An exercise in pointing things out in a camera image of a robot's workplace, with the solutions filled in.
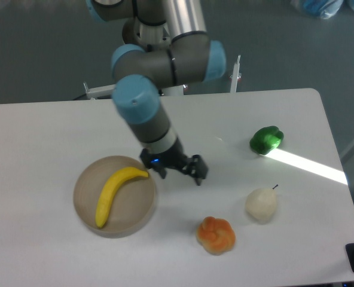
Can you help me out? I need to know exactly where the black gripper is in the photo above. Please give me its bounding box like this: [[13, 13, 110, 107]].
[[140, 140, 209, 186]]

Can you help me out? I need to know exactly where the yellow banana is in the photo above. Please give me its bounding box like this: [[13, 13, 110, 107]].
[[95, 167, 149, 228]]

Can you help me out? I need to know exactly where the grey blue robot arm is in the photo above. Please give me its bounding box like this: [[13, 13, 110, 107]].
[[87, 1, 227, 184]]

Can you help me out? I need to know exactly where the beige round plate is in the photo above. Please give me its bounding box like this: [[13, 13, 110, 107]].
[[73, 155, 157, 238]]

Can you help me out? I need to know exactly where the orange knotted bread roll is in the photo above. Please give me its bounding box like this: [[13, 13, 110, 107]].
[[196, 216, 236, 255]]

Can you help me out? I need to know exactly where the pale white pear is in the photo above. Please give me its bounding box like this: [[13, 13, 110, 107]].
[[245, 184, 279, 224]]

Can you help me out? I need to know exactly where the green bell pepper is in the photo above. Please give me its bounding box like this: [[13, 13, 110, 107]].
[[249, 126, 284, 155]]

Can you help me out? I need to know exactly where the blue plastic bag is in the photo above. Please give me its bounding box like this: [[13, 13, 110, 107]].
[[290, 0, 354, 20]]

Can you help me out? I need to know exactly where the white horizontal frame bar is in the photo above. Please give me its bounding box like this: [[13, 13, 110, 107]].
[[83, 82, 116, 99]]

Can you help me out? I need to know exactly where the white bracket post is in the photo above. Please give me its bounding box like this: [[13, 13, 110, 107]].
[[230, 55, 242, 93]]

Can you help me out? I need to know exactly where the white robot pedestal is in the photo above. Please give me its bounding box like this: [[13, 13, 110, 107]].
[[121, 17, 191, 97]]

